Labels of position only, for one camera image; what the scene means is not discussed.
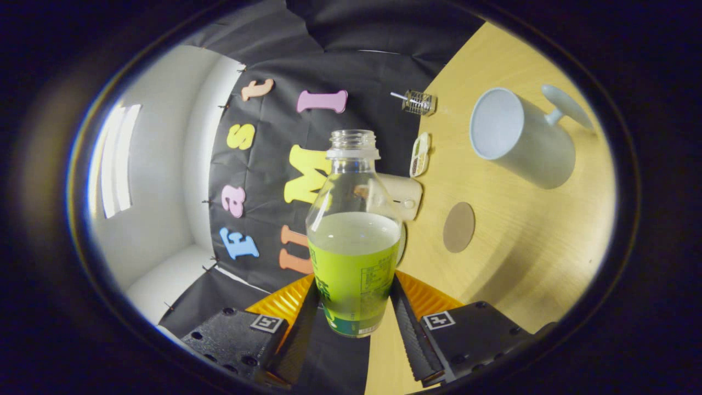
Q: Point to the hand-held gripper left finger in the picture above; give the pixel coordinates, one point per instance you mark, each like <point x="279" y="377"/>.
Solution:
<point x="299" y="340"/>

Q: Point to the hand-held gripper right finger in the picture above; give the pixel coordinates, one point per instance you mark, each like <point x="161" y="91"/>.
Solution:
<point x="411" y="334"/>

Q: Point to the clear juice bottle green label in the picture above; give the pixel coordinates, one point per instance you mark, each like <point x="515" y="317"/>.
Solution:
<point x="354" y="274"/>

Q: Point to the round brown cork coaster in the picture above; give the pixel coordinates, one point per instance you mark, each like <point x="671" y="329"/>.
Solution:
<point x="459" y="227"/>

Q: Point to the cream toaster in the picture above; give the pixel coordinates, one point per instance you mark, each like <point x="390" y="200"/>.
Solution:
<point x="408" y="195"/>

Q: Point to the wooden table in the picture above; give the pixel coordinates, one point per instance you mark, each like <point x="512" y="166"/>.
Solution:
<point x="521" y="247"/>

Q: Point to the white divided dish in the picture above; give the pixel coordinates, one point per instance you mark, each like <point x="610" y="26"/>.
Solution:
<point x="420" y="156"/>

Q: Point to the black backdrop cloth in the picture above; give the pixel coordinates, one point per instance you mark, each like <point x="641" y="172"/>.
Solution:
<point x="274" y="126"/>

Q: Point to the white straw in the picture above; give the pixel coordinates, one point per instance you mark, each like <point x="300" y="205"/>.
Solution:
<point x="398" y="96"/>

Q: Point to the ceiling light panel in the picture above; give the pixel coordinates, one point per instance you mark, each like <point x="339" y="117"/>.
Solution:
<point x="118" y="159"/>

